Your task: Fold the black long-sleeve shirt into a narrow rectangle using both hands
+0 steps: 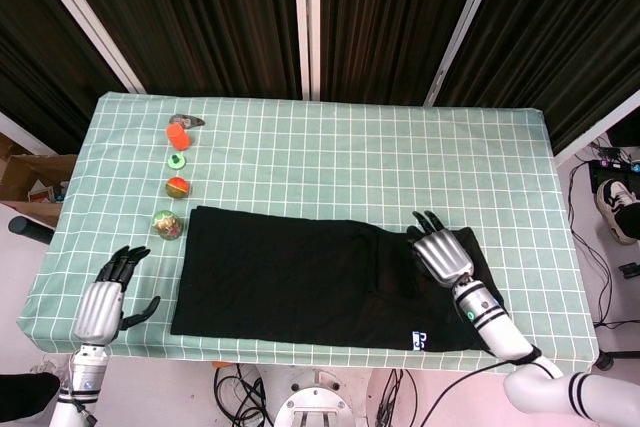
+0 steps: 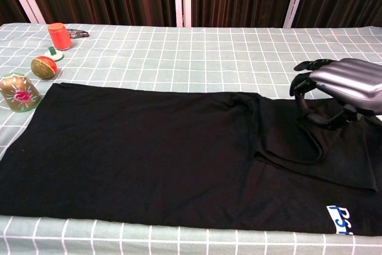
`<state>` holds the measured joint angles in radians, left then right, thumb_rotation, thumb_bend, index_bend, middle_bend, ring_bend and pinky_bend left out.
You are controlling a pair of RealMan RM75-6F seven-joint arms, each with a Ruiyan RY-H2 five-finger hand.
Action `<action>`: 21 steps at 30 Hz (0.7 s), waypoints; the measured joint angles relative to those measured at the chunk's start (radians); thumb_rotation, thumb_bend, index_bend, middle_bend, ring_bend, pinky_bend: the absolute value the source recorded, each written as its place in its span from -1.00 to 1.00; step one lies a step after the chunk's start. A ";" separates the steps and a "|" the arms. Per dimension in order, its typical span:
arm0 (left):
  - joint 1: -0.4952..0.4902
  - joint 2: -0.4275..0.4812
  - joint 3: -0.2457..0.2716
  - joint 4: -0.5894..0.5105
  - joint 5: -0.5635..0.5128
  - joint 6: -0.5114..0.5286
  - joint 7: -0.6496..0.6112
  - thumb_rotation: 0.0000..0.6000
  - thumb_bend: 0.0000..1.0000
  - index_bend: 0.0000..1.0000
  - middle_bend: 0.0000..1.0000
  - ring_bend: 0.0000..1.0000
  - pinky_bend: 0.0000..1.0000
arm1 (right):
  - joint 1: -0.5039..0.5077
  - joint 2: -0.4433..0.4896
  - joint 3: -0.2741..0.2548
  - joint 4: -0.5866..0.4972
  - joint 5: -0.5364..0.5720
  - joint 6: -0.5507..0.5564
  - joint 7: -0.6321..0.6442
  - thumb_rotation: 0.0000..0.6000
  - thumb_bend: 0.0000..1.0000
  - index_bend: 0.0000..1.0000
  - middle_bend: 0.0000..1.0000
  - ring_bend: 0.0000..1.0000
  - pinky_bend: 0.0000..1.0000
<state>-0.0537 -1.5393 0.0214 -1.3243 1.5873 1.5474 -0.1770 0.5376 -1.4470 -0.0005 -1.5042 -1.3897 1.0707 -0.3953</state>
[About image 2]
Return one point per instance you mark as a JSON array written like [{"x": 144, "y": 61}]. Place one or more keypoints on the red green watermelon toy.
[{"x": 43, "y": 68}]

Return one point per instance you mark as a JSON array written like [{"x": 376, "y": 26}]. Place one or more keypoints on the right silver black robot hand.
[{"x": 352, "y": 84}]

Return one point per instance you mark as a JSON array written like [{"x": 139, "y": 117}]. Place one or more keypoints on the green checked tablecloth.
[{"x": 179, "y": 58}]

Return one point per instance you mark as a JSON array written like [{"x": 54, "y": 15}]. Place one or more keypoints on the black T-shirt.
[{"x": 149, "y": 147}]

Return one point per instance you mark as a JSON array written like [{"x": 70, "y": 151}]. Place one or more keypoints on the dark patterned flat piece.
[{"x": 78, "y": 34}]

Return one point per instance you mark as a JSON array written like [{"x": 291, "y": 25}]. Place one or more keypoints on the orange plastic cup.
[{"x": 59, "y": 38}]

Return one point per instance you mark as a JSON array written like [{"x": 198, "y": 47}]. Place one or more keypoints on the green round lid toy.
[{"x": 55, "y": 55}]

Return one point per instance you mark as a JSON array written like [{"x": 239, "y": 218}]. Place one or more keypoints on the green patterned ball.
[{"x": 19, "y": 95}]

